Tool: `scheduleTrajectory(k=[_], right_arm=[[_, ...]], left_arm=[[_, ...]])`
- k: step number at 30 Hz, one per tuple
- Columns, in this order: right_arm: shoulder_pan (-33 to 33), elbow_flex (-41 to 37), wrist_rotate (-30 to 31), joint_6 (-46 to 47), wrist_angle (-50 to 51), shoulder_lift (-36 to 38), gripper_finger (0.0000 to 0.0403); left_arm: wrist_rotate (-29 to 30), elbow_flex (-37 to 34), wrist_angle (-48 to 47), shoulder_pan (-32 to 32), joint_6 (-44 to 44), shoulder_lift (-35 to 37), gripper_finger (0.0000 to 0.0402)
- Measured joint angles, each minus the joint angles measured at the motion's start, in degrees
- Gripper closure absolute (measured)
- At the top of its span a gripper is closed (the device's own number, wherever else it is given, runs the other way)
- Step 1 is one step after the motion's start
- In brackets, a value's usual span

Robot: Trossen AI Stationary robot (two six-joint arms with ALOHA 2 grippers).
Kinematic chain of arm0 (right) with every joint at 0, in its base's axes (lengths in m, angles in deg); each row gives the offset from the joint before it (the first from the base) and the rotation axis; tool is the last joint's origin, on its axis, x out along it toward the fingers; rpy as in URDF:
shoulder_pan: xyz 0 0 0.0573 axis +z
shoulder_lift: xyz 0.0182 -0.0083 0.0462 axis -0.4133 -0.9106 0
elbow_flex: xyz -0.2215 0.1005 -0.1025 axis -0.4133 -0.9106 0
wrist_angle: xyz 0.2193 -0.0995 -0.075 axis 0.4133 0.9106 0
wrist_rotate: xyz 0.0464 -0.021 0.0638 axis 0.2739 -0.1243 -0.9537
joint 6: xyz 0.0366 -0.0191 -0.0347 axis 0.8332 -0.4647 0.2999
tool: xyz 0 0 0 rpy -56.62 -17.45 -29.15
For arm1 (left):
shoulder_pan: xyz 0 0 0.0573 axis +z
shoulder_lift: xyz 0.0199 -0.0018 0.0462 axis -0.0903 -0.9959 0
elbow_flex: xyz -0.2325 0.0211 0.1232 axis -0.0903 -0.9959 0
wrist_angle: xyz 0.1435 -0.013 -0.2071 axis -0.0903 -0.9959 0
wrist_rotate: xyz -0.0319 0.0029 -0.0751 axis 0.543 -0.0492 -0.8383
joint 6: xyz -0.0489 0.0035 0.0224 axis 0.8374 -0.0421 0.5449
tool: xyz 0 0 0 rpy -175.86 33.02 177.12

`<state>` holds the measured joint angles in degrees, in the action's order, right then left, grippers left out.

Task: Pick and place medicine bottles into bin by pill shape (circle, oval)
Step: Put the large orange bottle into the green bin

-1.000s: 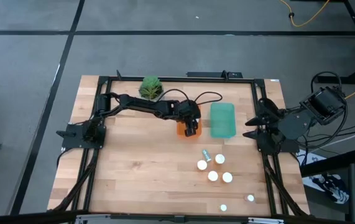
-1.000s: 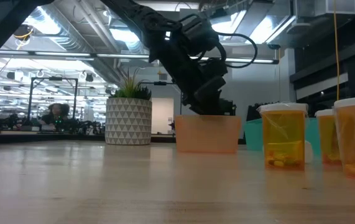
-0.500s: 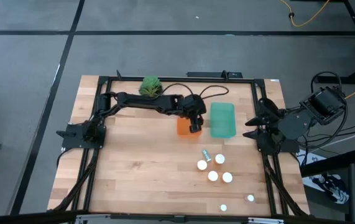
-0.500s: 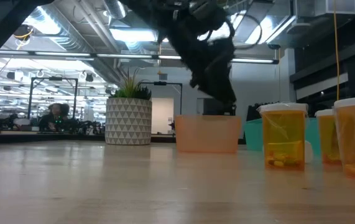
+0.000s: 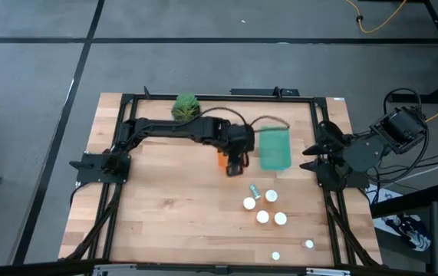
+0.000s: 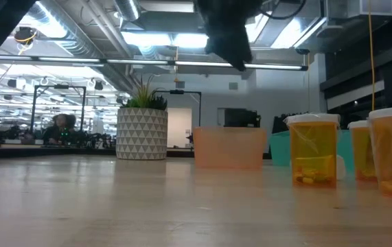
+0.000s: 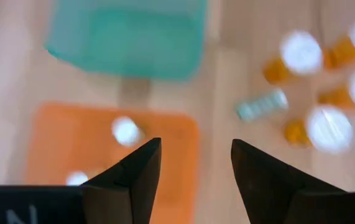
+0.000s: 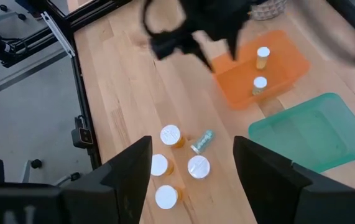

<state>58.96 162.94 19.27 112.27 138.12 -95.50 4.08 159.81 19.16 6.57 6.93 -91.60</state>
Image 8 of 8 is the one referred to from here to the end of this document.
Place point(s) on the succulent in white patterned pot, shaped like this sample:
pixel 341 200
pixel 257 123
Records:
pixel 267 9

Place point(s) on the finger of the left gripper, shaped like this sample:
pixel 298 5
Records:
pixel 233 37
pixel 174 45

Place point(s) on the small amber pill bottle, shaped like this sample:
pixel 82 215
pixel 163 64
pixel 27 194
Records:
pixel 263 56
pixel 260 84

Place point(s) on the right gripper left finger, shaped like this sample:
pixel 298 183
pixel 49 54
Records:
pixel 118 193

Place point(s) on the clear teal pill bottle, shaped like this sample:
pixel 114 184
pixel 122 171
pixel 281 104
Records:
pixel 202 141

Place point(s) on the silver metal bracket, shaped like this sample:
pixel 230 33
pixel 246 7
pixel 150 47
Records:
pixel 58 34

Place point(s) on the small grey camera box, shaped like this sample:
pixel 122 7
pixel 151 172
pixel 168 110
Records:
pixel 82 137

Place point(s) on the black aluminium rig frame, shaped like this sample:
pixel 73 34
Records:
pixel 81 93

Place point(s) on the green translucent plastic bin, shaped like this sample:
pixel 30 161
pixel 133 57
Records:
pixel 314 137

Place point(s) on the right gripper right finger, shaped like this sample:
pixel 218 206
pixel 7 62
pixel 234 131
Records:
pixel 273 186

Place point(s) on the orange translucent plastic bin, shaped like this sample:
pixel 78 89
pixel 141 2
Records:
pixel 236 84

